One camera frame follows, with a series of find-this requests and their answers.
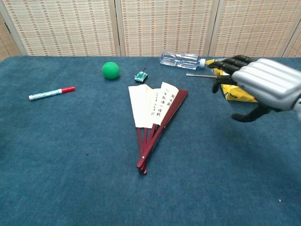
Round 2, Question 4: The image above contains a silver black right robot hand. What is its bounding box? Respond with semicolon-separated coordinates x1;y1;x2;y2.
206;55;301;123

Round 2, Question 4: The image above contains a red ribbed paper folding fan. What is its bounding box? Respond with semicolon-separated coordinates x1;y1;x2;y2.
128;81;189;175

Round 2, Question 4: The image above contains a yellow snack bag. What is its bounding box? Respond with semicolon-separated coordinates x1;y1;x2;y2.
206;58;259;104

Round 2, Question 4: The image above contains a metal screwdriver shaft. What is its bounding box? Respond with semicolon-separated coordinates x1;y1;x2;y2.
185;73;218;79

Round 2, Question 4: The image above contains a clear plastic water bottle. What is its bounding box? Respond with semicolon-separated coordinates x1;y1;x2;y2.
159;53;206;71

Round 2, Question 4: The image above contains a small green toy tank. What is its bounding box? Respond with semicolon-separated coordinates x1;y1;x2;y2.
134;68;149;83

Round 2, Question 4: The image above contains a green ball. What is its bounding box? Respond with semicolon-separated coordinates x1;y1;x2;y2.
102;61;120;80

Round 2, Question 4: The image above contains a blue felt table cover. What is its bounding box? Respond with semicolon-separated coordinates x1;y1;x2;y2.
0;56;301;226

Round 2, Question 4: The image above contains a white marker with red cap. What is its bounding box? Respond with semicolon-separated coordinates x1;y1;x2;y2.
28;86;76;102

